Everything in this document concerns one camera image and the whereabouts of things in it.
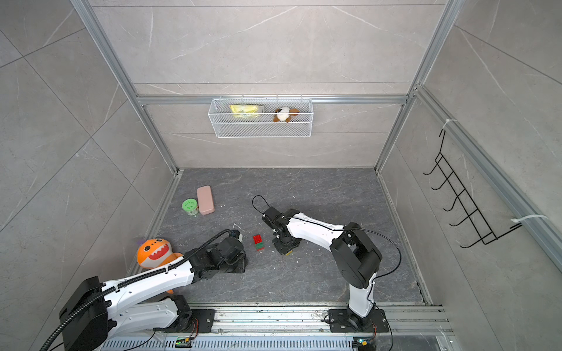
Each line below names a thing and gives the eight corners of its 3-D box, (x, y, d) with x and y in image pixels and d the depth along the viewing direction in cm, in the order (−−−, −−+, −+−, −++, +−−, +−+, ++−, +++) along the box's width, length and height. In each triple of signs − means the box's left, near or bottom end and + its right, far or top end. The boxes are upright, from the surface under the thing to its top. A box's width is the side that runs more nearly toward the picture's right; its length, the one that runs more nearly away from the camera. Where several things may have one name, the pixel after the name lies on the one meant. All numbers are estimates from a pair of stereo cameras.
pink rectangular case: (201, 216, 103) (199, 213, 101) (197, 191, 113) (196, 188, 111) (215, 212, 105) (214, 208, 103) (210, 188, 115) (209, 184, 113)
